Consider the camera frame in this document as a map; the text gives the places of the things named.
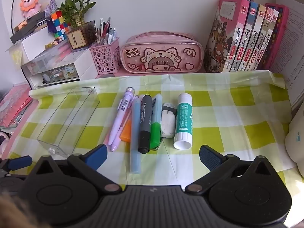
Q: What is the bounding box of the black cable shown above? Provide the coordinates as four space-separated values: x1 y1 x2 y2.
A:
11 0 17 34

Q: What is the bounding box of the pink highlighter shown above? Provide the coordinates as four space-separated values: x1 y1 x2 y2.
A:
104 110 133 145

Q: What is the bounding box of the white drawer organizer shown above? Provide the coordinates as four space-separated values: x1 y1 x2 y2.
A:
21 50 98 88

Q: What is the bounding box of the bunch of pens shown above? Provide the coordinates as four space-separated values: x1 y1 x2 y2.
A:
96 17 118 45

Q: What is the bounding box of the clear compartment box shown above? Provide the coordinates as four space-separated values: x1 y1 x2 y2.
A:
24 40 83 68

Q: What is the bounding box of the small yellow figurine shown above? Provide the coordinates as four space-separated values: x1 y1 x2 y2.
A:
45 39 62 48

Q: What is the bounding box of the black marker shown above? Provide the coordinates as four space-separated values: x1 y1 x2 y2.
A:
138 94 153 154

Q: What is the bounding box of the fuzzy beige cuff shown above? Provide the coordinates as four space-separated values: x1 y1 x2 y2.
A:
0 190 32 228

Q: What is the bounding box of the colourful puzzle cube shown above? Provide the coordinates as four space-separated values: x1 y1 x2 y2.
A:
51 10 66 25
51 21 72 41

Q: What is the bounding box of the pink cartoon pencil case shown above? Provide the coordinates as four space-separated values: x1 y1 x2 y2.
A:
119 31 205 74

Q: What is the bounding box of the black flat box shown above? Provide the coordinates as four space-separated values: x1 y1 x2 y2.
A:
10 11 51 44

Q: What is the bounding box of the green checked tablecloth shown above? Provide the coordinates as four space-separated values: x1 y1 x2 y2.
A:
2 72 304 190

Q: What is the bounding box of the white eraser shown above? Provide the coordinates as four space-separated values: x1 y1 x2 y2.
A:
160 103 177 138

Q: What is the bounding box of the cartoon comic book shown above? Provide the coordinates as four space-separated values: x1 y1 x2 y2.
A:
231 1 259 72
239 4 268 71
247 7 279 70

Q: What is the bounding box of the pink lion toy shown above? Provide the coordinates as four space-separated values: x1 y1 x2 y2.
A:
19 0 45 19

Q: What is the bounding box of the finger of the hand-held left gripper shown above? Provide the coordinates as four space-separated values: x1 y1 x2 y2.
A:
0 155 33 178

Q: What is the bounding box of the green highlighter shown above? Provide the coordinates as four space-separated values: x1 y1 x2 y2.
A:
149 94 164 149

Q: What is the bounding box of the orange highlighter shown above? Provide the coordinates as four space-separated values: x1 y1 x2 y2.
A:
119 120 132 143

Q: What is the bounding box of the glass vase with label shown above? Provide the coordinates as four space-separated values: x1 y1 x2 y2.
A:
65 20 97 53

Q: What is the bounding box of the blue-grey highlighter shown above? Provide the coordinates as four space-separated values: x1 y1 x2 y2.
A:
129 97 143 174

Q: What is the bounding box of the clear plastic tray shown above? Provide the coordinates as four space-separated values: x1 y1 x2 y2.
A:
37 87 101 158

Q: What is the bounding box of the lucky bamboo plant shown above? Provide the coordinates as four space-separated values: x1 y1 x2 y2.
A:
58 0 97 28

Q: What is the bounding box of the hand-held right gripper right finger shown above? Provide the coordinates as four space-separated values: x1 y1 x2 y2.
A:
183 145 277 194

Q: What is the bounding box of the lavender crystal ornament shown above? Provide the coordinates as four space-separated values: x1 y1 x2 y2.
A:
45 0 59 17

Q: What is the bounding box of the pink cartoon cover book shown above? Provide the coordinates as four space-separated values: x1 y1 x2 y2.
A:
204 0 250 73

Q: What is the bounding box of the green white glue stick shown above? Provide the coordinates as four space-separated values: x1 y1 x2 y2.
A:
173 93 194 150

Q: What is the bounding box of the white storage box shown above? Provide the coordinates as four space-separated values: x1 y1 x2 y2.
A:
6 30 57 62

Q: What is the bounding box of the pink perforated pen holder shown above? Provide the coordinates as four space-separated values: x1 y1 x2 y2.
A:
89 37 120 75

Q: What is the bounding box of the open printed book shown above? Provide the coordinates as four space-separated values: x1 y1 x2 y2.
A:
268 0 304 110

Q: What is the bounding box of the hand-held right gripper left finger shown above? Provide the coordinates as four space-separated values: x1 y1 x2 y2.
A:
31 144 123 194

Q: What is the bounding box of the magenta box with coloured dots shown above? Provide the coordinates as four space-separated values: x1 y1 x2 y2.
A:
262 3 290 70

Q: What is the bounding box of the purple stamp-top pen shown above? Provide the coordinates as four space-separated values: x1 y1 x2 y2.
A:
108 86 136 152

